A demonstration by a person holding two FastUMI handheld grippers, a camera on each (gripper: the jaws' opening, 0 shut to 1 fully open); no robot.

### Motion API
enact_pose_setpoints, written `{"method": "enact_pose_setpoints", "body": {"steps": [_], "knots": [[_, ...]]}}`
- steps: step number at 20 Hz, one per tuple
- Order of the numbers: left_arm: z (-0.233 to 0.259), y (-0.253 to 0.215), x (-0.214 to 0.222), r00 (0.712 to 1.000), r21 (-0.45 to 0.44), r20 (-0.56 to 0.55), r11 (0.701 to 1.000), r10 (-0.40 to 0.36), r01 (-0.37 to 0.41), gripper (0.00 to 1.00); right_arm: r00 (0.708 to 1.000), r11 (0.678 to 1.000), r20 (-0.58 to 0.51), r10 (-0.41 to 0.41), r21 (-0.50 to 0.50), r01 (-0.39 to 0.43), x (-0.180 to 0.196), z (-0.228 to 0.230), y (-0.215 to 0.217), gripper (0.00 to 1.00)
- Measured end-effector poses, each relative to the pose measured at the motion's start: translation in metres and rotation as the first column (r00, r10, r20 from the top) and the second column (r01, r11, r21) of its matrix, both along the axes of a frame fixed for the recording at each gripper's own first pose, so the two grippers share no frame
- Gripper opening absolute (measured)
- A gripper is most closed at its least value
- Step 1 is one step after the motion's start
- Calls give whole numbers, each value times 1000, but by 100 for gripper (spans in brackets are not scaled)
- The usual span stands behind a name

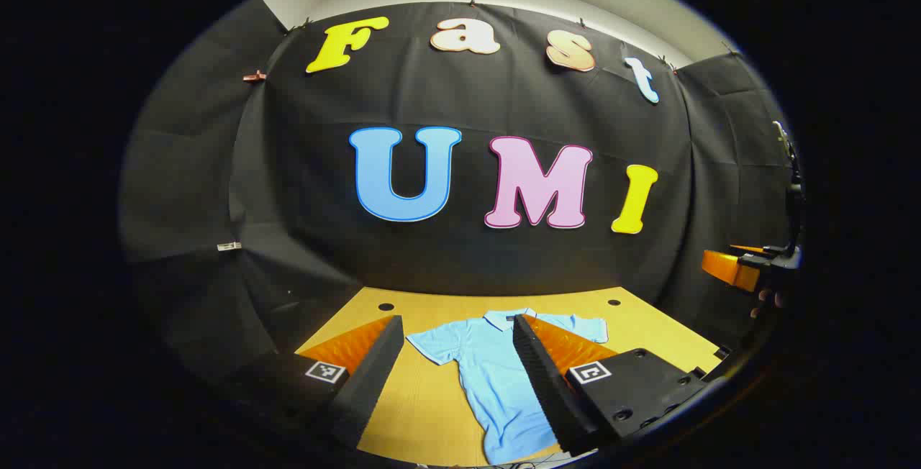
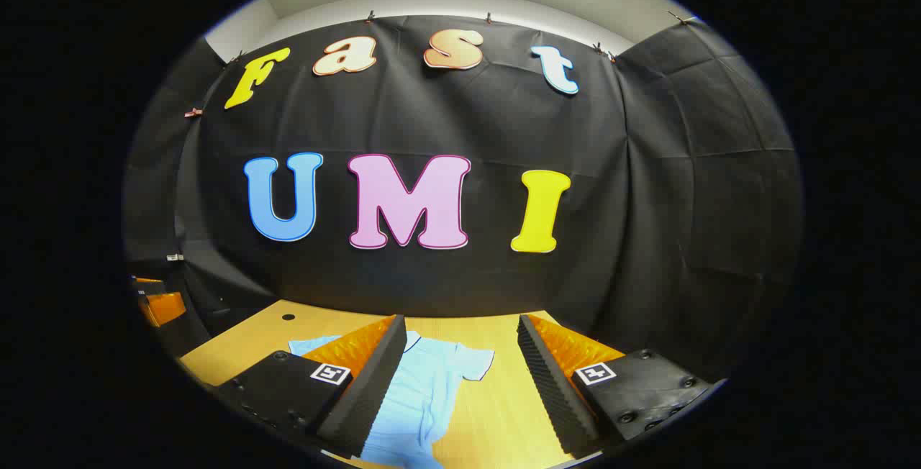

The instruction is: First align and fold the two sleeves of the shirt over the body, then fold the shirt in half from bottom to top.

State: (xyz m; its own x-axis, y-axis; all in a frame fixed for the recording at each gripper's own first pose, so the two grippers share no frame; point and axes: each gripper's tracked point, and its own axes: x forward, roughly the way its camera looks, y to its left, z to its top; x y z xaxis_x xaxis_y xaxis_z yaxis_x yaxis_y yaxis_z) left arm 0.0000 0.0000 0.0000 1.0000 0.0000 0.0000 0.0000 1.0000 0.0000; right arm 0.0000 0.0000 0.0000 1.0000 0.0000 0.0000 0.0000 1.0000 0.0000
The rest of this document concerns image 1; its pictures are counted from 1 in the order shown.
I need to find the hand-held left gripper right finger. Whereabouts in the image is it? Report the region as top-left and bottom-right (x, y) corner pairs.
(512, 313), (713, 457)

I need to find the light blue T-shirt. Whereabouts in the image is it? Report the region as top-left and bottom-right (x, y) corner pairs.
(407, 308), (609, 466)

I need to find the black backdrop cloth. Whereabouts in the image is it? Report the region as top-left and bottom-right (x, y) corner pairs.
(119, 0), (801, 398)

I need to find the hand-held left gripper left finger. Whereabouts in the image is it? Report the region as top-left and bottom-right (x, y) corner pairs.
(216, 314), (405, 452)

